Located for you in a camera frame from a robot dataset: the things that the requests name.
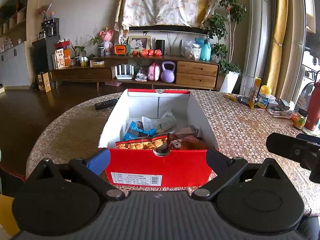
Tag yellow curtain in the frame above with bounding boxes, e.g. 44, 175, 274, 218
265, 0, 290, 97

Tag washing machine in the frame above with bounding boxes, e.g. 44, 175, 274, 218
299, 64, 320, 105

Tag orange white food boxes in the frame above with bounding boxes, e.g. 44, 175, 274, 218
54, 41, 72, 70

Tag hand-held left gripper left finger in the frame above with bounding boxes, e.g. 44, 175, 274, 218
37, 148, 125, 202

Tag white router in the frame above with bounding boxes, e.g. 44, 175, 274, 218
114, 64, 134, 80

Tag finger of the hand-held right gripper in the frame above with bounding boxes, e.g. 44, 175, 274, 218
266, 132, 313, 162

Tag red shoe box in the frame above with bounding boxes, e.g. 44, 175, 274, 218
98, 88, 220, 188

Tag red chip bag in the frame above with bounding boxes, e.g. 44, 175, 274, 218
115, 134, 168, 151

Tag standing air conditioner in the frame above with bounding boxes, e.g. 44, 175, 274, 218
241, 0, 273, 98

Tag black-lid jar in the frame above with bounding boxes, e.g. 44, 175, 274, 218
294, 109, 308, 130

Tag black flat box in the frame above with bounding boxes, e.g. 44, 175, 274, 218
274, 98, 290, 110

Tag brown paper bag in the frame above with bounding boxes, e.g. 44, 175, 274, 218
37, 72, 52, 93

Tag black television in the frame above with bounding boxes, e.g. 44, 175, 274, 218
129, 25, 209, 34

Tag clear drinking glass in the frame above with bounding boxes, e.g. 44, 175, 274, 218
241, 85, 254, 104

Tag pink case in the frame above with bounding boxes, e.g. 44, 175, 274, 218
147, 63, 161, 81

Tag red thermos bottle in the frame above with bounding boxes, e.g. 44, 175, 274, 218
304, 80, 320, 132

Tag black coffee machine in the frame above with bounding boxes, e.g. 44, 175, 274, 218
41, 18, 60, 39

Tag black remote control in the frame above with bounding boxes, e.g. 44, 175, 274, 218
94, 99, 118, 111

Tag yellow-lid white bottle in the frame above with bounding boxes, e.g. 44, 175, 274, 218
257, 85, 272, 109

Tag black low fridge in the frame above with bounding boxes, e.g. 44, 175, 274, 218
32, 39, 60, 80

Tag teal jug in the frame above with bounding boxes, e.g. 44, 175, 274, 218
195, 37, 212, 61

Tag blue snack packet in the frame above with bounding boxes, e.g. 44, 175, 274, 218
122, 121, 158, 142

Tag photo frame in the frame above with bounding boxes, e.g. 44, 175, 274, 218
127, 35, 152, 55

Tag rolled white papers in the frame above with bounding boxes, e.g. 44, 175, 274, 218
267, 109, 297, 118

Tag dried flower bouquet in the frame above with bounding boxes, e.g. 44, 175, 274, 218
37, 0, 58, 22

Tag clear plastic bag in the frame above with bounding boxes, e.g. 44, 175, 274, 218
184, 40, 202, 60

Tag wall shelf unit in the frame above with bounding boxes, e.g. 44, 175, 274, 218
0, 0, 32, 88

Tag wooden TV cabinet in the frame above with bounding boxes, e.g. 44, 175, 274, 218
49, 55, 220, 91

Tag white snack packet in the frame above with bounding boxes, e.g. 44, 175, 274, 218
141, 110, 177, 131

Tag purple kettlebell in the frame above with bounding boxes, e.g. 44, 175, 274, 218
160, 61, 176, 83

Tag potted green tree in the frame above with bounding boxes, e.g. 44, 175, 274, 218
205, 0, 247, 93

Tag orange radio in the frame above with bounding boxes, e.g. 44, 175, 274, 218
114, 44, 131, 55

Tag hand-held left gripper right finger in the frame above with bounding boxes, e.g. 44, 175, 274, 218
191, 148, 285, 200

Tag black round tray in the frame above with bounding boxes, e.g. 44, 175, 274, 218
237, 95, 265, 107

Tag small vase plant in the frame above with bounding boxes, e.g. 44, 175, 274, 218
86, 26, 105, 57

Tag pink plush toy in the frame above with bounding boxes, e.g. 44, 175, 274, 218
99, 27, 114, 55

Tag cloth-covered television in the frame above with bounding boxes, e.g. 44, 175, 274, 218
114, 0, 217, 32

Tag stack of small books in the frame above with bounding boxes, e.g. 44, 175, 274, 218
135, 67, 148, 82

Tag black speaker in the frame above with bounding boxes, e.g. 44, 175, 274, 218
155, 39, 166, 55

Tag brown red snack packet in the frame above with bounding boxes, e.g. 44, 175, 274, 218
166, 132, 209, 150

